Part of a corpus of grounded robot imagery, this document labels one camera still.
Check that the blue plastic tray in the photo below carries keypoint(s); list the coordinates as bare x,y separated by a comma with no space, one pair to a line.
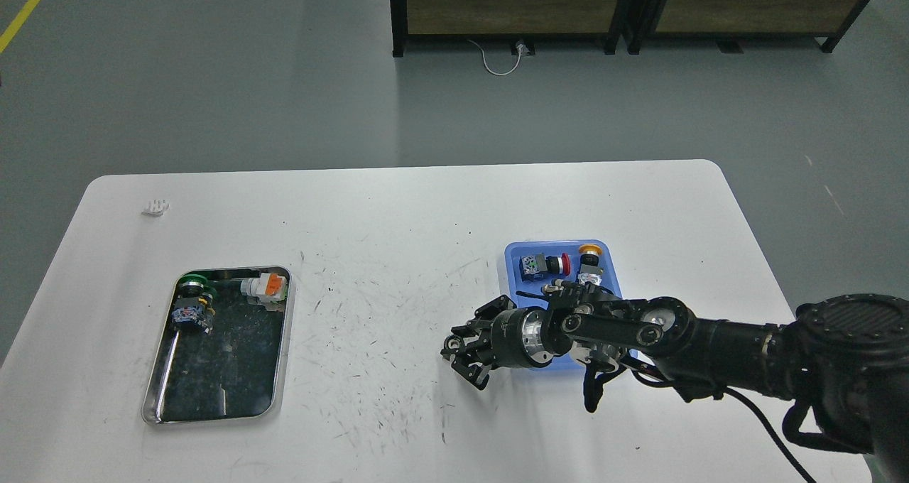
525,288

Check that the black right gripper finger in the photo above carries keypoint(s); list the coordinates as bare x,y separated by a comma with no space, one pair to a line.
484,315
475,361

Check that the black frame wooden cabinet left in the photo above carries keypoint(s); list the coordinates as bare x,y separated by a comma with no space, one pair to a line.
516,21

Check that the silver metal tray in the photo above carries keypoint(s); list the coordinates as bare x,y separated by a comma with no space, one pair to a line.
236,372

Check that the yellow push button switch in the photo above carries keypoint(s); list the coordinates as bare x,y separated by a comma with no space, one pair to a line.
590,270

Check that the red push button switch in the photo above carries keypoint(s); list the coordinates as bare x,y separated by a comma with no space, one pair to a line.
536,267

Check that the black frame wooden cabinet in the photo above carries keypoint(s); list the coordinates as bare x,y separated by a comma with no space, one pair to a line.
728,22
516,21

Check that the orange white switch part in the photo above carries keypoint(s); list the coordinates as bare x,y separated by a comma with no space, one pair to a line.
265,289

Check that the black frame wooden cabinet right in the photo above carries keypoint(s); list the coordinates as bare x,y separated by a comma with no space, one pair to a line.
728,22

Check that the black gear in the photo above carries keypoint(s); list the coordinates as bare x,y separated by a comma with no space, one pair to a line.
451,345

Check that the small white plastic piece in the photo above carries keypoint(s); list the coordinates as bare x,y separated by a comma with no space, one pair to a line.
156,208

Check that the green push button switch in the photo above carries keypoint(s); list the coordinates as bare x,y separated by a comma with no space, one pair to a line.
192,308

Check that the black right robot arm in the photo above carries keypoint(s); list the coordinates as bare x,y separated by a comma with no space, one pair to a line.
833,380

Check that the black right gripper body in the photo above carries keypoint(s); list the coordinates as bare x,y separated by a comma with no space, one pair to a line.
521,338

